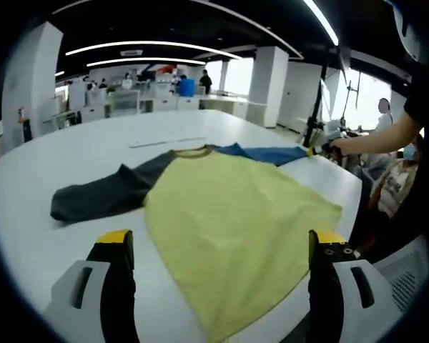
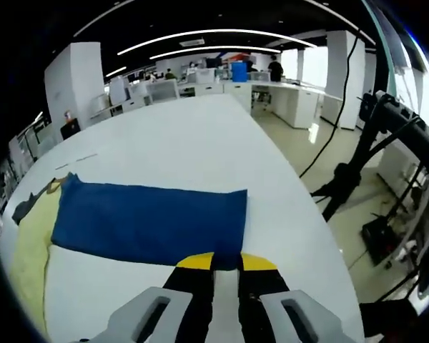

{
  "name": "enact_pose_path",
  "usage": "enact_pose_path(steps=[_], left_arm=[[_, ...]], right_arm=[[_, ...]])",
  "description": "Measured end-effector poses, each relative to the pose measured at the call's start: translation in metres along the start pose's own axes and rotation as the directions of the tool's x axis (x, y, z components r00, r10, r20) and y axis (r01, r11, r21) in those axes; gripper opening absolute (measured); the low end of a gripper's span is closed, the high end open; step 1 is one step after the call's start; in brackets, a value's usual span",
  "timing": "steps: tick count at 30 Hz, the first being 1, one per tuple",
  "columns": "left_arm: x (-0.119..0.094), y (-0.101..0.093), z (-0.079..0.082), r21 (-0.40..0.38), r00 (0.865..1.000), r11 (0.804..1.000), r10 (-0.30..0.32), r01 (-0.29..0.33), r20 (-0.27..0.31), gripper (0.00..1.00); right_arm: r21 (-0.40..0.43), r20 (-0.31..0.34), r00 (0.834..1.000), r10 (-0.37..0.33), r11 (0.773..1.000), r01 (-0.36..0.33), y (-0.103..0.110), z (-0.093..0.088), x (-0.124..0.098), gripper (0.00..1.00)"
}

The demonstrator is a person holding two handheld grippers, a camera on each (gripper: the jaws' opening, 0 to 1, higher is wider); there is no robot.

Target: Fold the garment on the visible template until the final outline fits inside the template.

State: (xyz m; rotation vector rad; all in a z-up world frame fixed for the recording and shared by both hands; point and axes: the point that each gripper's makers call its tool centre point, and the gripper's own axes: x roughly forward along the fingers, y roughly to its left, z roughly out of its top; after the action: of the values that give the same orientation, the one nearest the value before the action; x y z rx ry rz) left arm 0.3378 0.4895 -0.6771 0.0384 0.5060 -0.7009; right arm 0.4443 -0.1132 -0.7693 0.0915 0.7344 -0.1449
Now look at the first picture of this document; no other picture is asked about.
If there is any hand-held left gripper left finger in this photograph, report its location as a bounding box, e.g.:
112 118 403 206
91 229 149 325
44 229 140 343

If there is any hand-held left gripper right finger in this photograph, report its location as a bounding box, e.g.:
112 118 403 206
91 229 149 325
308 228 405 343

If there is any yellow grey blue garment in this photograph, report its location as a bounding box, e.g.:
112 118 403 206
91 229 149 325
49 142 344 343

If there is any white template outline strip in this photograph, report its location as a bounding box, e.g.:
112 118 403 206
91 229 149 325
128 136 207 149

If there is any person's right hand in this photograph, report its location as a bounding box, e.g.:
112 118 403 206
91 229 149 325
327 137 350 156

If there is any white mesh chair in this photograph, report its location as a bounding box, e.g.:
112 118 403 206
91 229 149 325
373 234 429 312

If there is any narrow white column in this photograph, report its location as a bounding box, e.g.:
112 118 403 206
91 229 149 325
247 46 291 129

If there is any person's black shirt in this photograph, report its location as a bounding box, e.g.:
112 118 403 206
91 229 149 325
357 59 429 260

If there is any ceiling light strip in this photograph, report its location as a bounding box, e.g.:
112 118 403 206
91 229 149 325
302 0 340 46
65 40 245 61
86 56 207 69

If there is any white worn chest device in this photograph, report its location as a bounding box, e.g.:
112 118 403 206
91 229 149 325
393 0 422 60

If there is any blue barrel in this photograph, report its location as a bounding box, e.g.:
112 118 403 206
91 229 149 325
178 78 196 97

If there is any black extinguisher stand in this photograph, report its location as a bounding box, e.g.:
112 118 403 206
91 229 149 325
21 119 34 142

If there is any wide white column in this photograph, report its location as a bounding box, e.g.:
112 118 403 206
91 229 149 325
1 21 64 144

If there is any white wire cart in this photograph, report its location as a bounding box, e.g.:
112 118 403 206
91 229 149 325
110 89 142 116

